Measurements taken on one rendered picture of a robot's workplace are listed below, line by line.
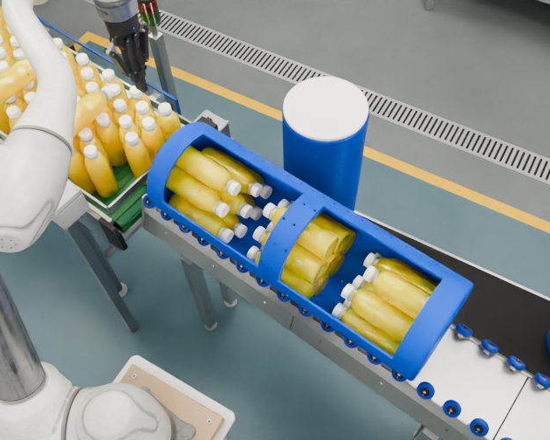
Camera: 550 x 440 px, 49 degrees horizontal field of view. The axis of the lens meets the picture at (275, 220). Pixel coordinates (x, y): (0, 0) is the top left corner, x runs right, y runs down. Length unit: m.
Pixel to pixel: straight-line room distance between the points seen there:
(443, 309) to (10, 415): 0.94
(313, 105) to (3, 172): 1.23
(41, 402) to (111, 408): 0.14
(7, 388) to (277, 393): 1.48
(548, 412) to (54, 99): 1.37
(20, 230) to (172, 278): 1.94
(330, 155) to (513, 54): 2.13
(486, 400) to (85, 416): 0.99
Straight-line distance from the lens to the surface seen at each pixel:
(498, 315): 2.68
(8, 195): 0.94
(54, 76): 1.10
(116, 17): 1.38
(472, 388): 1.70
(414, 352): 1.43
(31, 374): 1.32
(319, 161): 1.98
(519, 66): 3.83
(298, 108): 1.98
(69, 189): 1.82
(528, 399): 1.73
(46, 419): 1.37
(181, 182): 1.69
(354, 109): 1.98
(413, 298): 1.46
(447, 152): 3.28
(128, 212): 1.97
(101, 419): 1.30
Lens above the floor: 2.49
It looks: 58 degrees down
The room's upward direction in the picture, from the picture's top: 3 degrees counter-clockwise
